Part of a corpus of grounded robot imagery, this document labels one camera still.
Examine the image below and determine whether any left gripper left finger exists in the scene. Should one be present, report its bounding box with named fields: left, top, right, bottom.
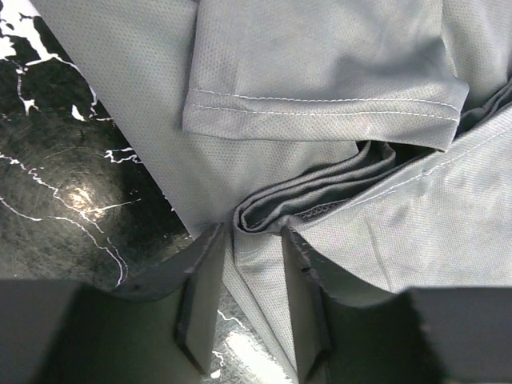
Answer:
left=1, top=224, right=226, bottom=383

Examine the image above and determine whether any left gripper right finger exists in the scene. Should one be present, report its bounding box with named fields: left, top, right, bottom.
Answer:
left=281, top=228, right=511, bottom=383

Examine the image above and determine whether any grey t shirt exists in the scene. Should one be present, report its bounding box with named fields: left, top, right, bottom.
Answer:
left=34, top=1, right=511, bottom=378

